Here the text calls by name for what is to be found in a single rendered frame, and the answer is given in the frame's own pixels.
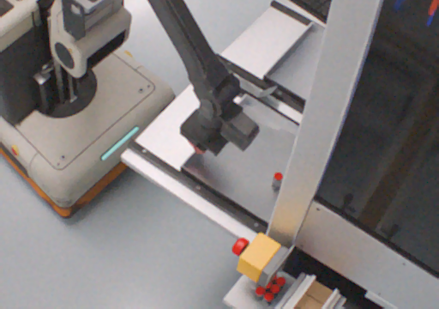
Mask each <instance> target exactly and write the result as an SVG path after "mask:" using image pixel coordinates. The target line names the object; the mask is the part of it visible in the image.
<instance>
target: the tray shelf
mask: <svg viewBox="0 0 439 309"><path fill-rule="evenodd" d="M277 2H279V3H282V4H283V5H285V6H286V7H288V8H290V9H292V10H294V11H296V12H298V13H299V14H300V15H303V16H305V17H307V18H309V19H310V20H312V21H314V22H316V23H318V24H319V25H321V26H323V27H326V25H324V24H322V23H320V22H319V21H317V20H315V19H313V18H311V17H309V16H307V15H306V14H304V13H302V12H300V11H298V10H297V9H294V8H293V7H291V6H289V5H288V4H286V3H283V2H281V1H280V0H277ZM306 28H307V26H305V25H304V24H302V23H300V22H299V21H296V20H294V19H292V18H291V17H290V16H288V15H285V14H283V13H282V12H280V11H278V10H277V9H274V8H272V7H269V9H267V10H266V11H265V12H264V13H263V14H262V15H261V16H259V17H258V18H257V19H256V20H255V21H254V22H253V23H252V25H251V26H250V27H248V28H247V29H246V30H245V31H244V32H243V33H242V34H241V35H240V36H239V37H238V38H237V39H236V40H235V41H234V42H233V43H232V44H231V45H229V46H228V47H227V48H225V50H224V51H223V52H221V53H220V55H222V56H223V57H225V58H227V59H228V60H230V61H232V62H233V63H235V64H236V65H238V66H240V67H242V68H243V69H245V70H247V71H249V72H251V73H252V74H254V75H256V76H258V77H260V78H261V79H262V76H263V74H264V73H265V72H266V70H267V69H268V68H269V67H270V66H271V65H273V64H274V63H275V60H276V59H277V58H278V57H279V56H280V55H282V53H283V52H284V51H285V50H286V49H287V48H288V47H289V46H290V45H291V43H292V42H293V41H294V40H296V39H297V38H298V37H299V34H301V33H302V32H303V31H304V30H305V29H306ZM192 88H193V87H192V85H191V84H190V85H189V86H188V87H187V88H186V89H185V90H184V91H183V92H182V93H181V94H180V95H179V96H178V97H177V98H176V99H175V100H174V101H173V102H172V103H171V104H170V105H169V106H168V107H167V108H166V109H165V110H164V111H163V112H162V113H161V114H160V115H159V116H158V117H157V118H156V119H155V120H154V121H153V122H152V123H151V124H150V125H149V126H148V127H147V128H146V130H145V131H144V132H143V133H142V134H141V136H140V137H139V138H138V139H137V140H135V141H136V142H138V143H140V144H141V145H142V146H144V147H145V148H147V149H149V150H151V151H152V152H153V153H154V154H155V155H157V156H158V157H159V158H161V159H162V160H164V161H167V162H168V163H170V164H171V165H173V167H175V168H176V169H177V170H178V171H180V165H181V164H182V163H183V162H185V161H186V159H187V158H188V157H189V156H190V155H191V154H192V153H193V152H194V149H193V148H192V147H191V146H190V145H189V143H188V140H186V139H185V138H183V136H181V135H180V134H179V127H180V124H181V123H182V122H183V121H184V120H185V119H186V118H187V117H188V116H189V115H190V114H191V113H192V112H193V111H194V110H195V109H196V108H197V107H199V105H200V102H199V100H198V99H197V98H196V97H195V95H194V93H193V92H192ZM260 99H262V100H264V101H266V102H267V103H268V104H270V106H272V107H273V108H275V109H278V110H279V111H281V112H283V113H284V114H286V115H287V116H289V117H291V118H292V119H293V120H295V121H296V122H298V123H300V121H301V118H302V116H303V114H301V113H299V112H297V111H295V110H294V109H292V108H290V107H289V106H287V105H285V104H284V103H282V102H280V100H277V99H275V98H274V97H273V96H271V95H270V94H268V95H265V96H263V97H261V98H260ZM122 162H124V163H125V164H127V165H128V166H130V167H132V168H133V169H135V170H136V171H137V172H138V173H139V174H140V175H142V176H143V177H144V178H146V179H148V180H149V181H151V182H152V183H154V184H155V185H157V186H158V187H159V188H160V189H162V190H163V191H165V192H167V193H168V194H170V195H171V196H172V197H174V198H176V199H177V200H179V201H180V203H182V204H184V205H185V206H187V207H188V208H190V209H192V210H193V211H195V212H196V213H198V214H199V215H201V216H202V217H204V218H205V219H207V220H208V221H210V222H212V223H213V224H215V225H216V226H218V228H220V229H221V230H223V231H224V232H226V233H227V234H229V235H231V236H233V237H235V238H236V239H239V238H241V237H245V238H246V239H248V240H249V241H250V242H251V241H252V240H253V239H255V237H256V235H257V234H258V233H256V232H254V231H253V230H251V229H250V228H247V227H246V226H245V225H243V224H242V223H240V222H239V221H237V220H235V219H234V218H232V217H231V216H229V215H227V214H226V213H224V212H223V211H221V210H220V209H218V208H216V207H215V206H213V205H212V204H210V203H208V202H207V201H205V200H204V199H202V198H201V197H200V196H199V195H196V194H195V193H194V192H193V191H191V190H189V189H188V188H186V187H185V186H183V185H180V184H179V183H178V182H177V181H176V180H175V179H173V178H172V177H170V176H169V175H167V174H166V173H163V172H161V171H160V170H159V169H158V168H157V167H156V166H154V165H153V164H151V163H150V162H148V161H146V160H145V159H143V158H142V157H140V156H139V155H138V154H137V153H135V152H134V151H132V150H131V149H129V148H127V149H126V150H125V151H124V153H123V154H122ZM250 242H249V244H250ZM299 253H300V250H298V249H297V250H296V253H295V254H294V255H293V256H292V257H291V259H290V260H289V262H288V263H287V264H286V266H287V267H289V268H291V267H292V265H293V263H294V261H295V258H296V256H297V255H298V254H299Z"/></svg>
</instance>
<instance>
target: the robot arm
mask: <svg viewBox="0 0 439 309"><path fill-rule="evenodd" d="M147 1H148V3H149V5H150V6H151V8H152V9H153V11H154V14H155V16H157V18H158V20H159V22H160V24H161V25H162V27H163V28H164V29H165V33H166V35H167V37H168V39H170V41H171V43H172V44H173V46H174V48H175V49H176V51H177V54H178V55H179V57H180V58H181V60H182V62H183V65H184V68H185V69H186V72H187V75H188V79H189V82H190V83H191V85H192V87H193V88H192V92H193V93H194V95H195V97H196V98H197V99H198V100H199V102H200V105H199V107H197V108H196V109H195V110H194V111H193V112H192V113H191V114H190V115H189V116H188V117H187V118H186V119H185V120H184V121H183V122H182V123H181V124H180V127H179V134H180V135H181V136H183V138H185V139H186V140H188V143H189V145H190V146H191V147H192V148H193V149H194V150H195V153H196V154H198V155H199V154H205V153H206V152H207V150H209V152H211V153H212V154H214V156H218V155H219V153H220V152H221V149H222V148H223V147H224V146H225V145H226V144H227V143H229V142H231V143H232V144H233V145H235V146H236V147H237V148H239V149H241V150H242V152H244V150H245V149H247V148H248V147H249V145H250V144H251V143H252V142H253V141H254V139H256V137H257V135H258V134H259V132H260V130H259V129H260V127H259V125H258V124H257V123H256V122H255V121H254V120H252V119H251V118H250V117H249V116H247V115H246V114H245V113H244V112H243V110H244V108H243V107H242V106H240V105H239V104H238V103H237V102H235V101H234V100H235V99H236V98H237V97H238V96H239V95H240V94H241V87H240V85H239V84H240V81H239V79H238V78H237V77H236V76H235V75H234V74H233V72H232V71H229V70H227V68H226V67H225V65H224V63H223V62H222V60H221V59H220V58H219V57H218V56H217V54H216V53H215V52H214V50H213V48H212V47H211V46H210V44H209V43H208V41H207V40H206V39H205V37H204V35H203V33H202V31H201V29H200V27H199V26H198V24H197V23H196V21H195V18H194V16H193V15H192V14H191V12H190V9H189V6H188V5H187V3H186V2H185V1H184V0H147Z"/></svg>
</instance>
